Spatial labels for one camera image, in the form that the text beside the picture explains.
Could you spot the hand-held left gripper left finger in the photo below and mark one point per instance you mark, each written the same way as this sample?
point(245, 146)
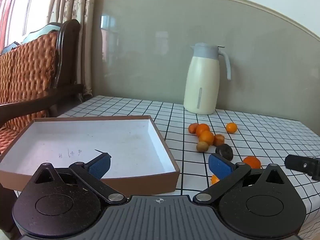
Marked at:
point(100, 166)

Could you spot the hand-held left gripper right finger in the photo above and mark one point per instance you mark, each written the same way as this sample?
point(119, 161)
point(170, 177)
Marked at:
point(220, 166)

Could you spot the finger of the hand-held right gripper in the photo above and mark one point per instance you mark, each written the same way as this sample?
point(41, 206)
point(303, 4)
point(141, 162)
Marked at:
point(300, 163)

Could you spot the small orange kumquat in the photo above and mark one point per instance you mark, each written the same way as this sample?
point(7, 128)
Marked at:
point(214, 179)

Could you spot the brown cardboard box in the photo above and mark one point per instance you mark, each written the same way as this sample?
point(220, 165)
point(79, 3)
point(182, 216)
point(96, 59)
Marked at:
point(75, 140)

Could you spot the dark round fruit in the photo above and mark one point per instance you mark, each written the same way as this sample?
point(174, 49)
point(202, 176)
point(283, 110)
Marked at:
point(224, 153)

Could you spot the small brown round fruit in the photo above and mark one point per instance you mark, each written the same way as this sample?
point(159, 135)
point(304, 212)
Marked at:
point(202, 146)

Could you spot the orange mandarin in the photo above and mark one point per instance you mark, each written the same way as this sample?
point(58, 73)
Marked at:
point(231, 127)
point(206, 138)
point(252, 162)
point(203, 128)

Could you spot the white checked tablecloth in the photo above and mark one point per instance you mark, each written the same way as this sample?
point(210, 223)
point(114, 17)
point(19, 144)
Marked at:
point(250, 130)

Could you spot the cream thermos jug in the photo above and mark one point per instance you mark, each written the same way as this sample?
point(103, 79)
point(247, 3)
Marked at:
point(202, 85)

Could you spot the dark wooden sofa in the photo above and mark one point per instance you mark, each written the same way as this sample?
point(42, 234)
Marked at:
point(67, 62)

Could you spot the wicker wooden chair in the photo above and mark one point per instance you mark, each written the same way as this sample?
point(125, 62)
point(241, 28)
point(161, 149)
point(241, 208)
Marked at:
point(30, 70)

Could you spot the beige patterned curtain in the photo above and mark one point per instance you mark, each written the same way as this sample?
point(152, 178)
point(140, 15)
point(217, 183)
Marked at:
point(75, 17)

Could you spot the window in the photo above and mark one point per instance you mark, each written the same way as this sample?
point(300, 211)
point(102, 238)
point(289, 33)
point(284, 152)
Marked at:
point(15, 17)

